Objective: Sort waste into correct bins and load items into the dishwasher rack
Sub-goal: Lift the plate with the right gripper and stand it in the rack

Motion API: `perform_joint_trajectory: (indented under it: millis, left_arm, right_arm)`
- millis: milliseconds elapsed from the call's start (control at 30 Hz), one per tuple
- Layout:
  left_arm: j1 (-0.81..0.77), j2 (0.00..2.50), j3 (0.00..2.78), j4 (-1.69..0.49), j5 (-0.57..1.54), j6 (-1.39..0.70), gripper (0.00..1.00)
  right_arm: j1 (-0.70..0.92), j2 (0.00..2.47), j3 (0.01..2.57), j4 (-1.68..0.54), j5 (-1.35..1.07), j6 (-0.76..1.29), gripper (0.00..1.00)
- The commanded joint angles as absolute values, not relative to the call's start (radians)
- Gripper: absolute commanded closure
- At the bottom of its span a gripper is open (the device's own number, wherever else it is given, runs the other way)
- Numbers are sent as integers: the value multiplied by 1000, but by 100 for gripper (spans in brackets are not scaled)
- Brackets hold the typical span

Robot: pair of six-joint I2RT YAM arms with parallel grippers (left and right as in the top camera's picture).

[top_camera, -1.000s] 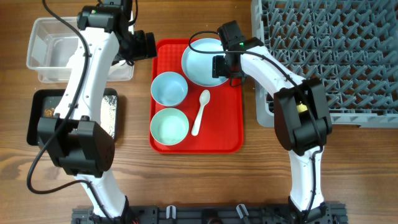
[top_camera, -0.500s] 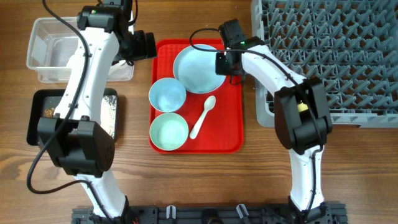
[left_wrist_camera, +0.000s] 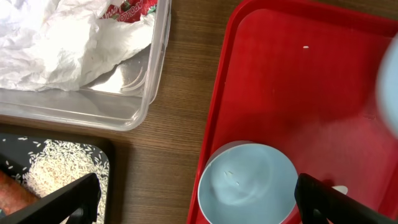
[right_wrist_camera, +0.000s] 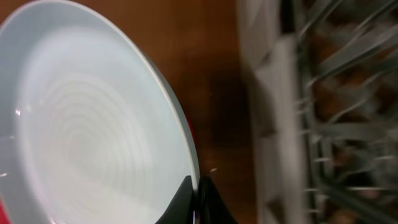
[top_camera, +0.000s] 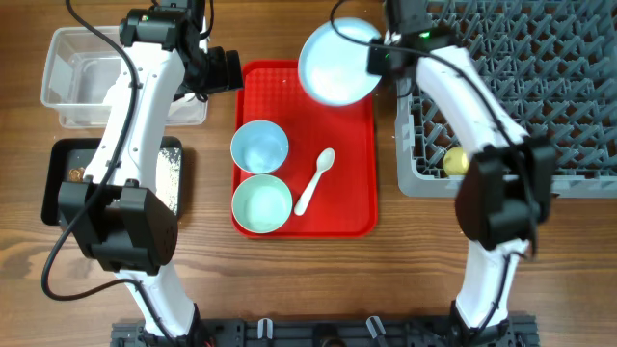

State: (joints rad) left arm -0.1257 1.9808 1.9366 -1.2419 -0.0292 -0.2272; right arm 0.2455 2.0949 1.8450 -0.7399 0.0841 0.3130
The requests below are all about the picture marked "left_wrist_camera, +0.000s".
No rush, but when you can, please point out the white rice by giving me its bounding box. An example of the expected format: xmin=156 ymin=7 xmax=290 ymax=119
xmin=2 ymin=136 xmax=110 ymax=224

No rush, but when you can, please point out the red snack wrapper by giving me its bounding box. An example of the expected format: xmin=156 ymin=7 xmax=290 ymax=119
xmin=101 ymin=0 xmax=157 ymax=23

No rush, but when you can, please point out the light blue bowl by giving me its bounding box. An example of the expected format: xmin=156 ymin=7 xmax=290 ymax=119
xmin=197 ymin=141 xmax=298 ymax=224

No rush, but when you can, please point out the white plastic spoon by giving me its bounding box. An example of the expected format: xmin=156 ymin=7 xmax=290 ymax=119
xmin=332 ymin=185 xmax=348 ymax=195

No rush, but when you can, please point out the clear plastic bin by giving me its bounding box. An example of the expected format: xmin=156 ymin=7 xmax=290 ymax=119
xmin=1 ymin=0 xmax=172 ymax=131

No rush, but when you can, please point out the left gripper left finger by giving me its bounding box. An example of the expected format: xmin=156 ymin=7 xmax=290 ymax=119
xmin=1 ymin=173 xmax=101 ymax=224

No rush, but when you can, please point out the orange carrot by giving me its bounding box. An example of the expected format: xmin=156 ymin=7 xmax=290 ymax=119
xmin=0 ymin=171 xmax=39 ymax=218

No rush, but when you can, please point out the red serving tray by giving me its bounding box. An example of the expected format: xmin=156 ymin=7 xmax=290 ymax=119
xmin=197 ymin=0 xmax=397 ymax=219

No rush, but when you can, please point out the white napkin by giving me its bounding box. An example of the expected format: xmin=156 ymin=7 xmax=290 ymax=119
xmin=1 ymin=0 xmax=156 ymax=91

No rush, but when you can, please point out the black tray bin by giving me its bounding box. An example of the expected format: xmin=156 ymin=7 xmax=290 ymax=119
xmin=0 ymin=132 xmax=113 ymax=224

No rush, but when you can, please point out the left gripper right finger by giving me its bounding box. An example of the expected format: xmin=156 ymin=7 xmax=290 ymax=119
xmin=294 ymin=173 xmax=397 ymax=224

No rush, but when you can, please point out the light blue plate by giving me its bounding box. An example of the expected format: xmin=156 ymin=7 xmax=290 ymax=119
xmin=376 ymin=35 xmax=397 ymax=138

